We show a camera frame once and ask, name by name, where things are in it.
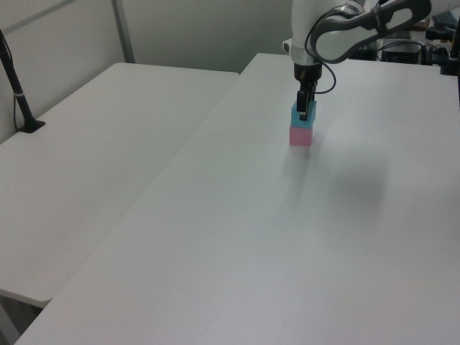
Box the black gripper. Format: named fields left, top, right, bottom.
left=293, top=63, right=323, bottom=121

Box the blue cube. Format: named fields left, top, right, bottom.
left=290, top=100, right=318, bottom=129

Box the pink cube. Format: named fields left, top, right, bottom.
left=288, top=125, right=313, bottom=147

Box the black electronics box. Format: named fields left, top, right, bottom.
left=380, top=41, right=422, bottom=64

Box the dark computer keyboard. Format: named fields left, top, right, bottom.
left=432, top=9, right=458, bottom=27

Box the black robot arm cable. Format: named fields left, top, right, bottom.
left=303, top=5, right=382, bottom=95

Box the black clamp mount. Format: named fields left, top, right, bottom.
left=440, top=32, right=460, bottom=76

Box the black camera pole stand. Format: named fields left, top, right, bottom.
left=0, top=28, right=47, bottom=134

